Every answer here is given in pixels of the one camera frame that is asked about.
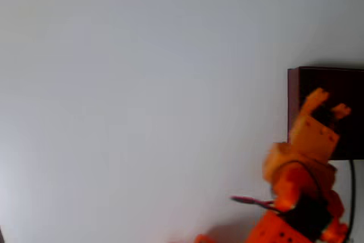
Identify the dark red open box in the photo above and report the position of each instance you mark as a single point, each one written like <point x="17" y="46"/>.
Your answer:
<point x="318" y="79"/>

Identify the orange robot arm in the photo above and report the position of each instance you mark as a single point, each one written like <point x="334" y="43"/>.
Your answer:
<point x="287" y="189"/>

